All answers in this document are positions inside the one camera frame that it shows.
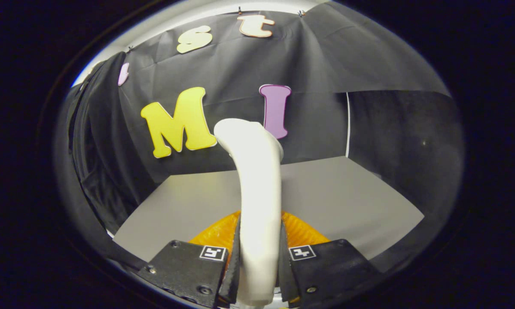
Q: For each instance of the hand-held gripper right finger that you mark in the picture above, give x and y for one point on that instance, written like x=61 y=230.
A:
x=284 y=274

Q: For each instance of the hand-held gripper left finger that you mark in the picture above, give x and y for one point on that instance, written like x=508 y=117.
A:
x=236 y=266

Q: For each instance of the white garment steamer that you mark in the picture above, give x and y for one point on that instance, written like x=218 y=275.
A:
x=259 y=193

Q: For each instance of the black suit jacket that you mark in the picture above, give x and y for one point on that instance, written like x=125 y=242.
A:
x=98 y=163

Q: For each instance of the grey cabinet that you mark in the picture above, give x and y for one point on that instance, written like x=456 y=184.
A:
x=347 y=206

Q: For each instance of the black backdrop cloth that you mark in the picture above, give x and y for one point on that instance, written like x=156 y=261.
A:
x=326 y=64

